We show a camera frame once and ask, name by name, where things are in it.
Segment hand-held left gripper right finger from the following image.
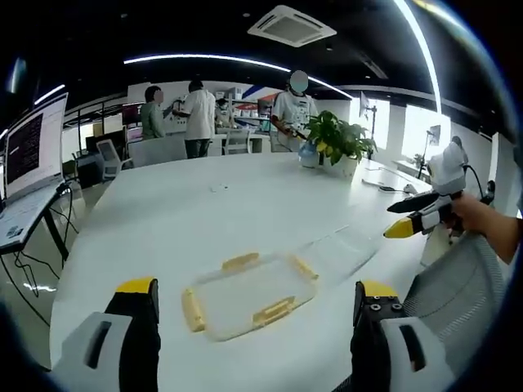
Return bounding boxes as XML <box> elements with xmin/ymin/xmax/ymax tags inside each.
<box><xmin>350</xmin><ymin>279</ymin><xmax>457</xmax><ymax>392</ymax></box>

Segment short ceiling light strip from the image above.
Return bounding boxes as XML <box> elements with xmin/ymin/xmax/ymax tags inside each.
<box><xmin>34</xmin><ymin>83</ymin><xmax>67</xmax><ymax>106</ymax></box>

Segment grey mesh office chair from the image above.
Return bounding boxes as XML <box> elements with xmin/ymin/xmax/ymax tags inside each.
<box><xmin>402</xmin><ymin>233</ymin><xmax>512</xmax><ymax>371</ymax></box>

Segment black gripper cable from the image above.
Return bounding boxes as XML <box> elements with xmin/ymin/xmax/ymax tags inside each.
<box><xmin>463</xmin><ymin>163</ymin><xmax>498</xmax><ymax>206</ymax></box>

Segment blue round bottle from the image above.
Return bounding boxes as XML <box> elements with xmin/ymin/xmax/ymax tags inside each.
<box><xmin>297</xmin><ymin>140</ymin><xmax>322</xmax><ymax>169</ymax></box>

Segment ceiling air conditioner vent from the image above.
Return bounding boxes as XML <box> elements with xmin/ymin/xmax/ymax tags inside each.
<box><xmin>247</xmin><ymin>4</ymin><xmax>337</xmax><ymax>48</ymax></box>

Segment black floor cables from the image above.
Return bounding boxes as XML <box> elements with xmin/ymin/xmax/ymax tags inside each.
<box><xmin>0</xmin><ymin>191</ymin><xmax>79</xmax><ymax>299</ymax></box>

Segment computer monitor with dark window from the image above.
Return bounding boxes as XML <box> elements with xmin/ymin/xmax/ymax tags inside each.
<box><xmin>0</xmin><ymin>92</ymin><xmax>69</xmax><ymax>205</ymax></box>

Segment clear plastic container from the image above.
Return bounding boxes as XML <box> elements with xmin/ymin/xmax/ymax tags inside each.
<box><xmin>301</xmin><ymin>225</ymin><xmax>382</xmax><ymax>281</ymax></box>

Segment long ceiling light strip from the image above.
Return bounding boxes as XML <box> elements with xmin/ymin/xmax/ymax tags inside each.
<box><xmin>402</xmin><ymin>0</ymin><xmax>445</xmax><ymax>120</ymax></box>
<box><xmin>123</xmin><ymin>53</ymin><xmax>355</xmax><ymax>100</ymax></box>

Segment white office chair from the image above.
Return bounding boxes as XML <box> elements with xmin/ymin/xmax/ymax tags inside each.
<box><xmin>96</xmin><ymin>138</ymin><xmax>134</xmax><ymax>181</ymax></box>
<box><xmin>222</xmin><ymin>128</ymin><xmax>251</xmax><ymax>156</ymax></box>

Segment clear lid with yellow buckles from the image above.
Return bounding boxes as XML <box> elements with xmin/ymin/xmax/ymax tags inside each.
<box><xmin>181</xmin><ymin>252</ymin><xmax>320</xmax><ymax>343</ymax></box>

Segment green potted plant white pot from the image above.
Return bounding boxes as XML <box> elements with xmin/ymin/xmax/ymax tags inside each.
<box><xmin>304</xmin><ymin>109</ymin><xmax>379</xmax><ymax>183</ymax></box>

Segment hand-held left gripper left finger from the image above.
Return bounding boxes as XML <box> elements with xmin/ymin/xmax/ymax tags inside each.
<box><xmin>51</xmin><ymin>276</ymin><xmax>161</xmax><ymax>392</ymax></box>

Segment side desk with black legs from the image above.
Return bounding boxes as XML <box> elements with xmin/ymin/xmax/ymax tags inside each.
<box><xmin>0</xmin><ymin>181</ymin><xmax>83</xmax><ymax>270</ymax></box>

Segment person's right hand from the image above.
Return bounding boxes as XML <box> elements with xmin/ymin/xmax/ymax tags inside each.
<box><xmin>446</xmin><ymin>193</ymin><xmax>488</xmax><ymax>243</ymax></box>

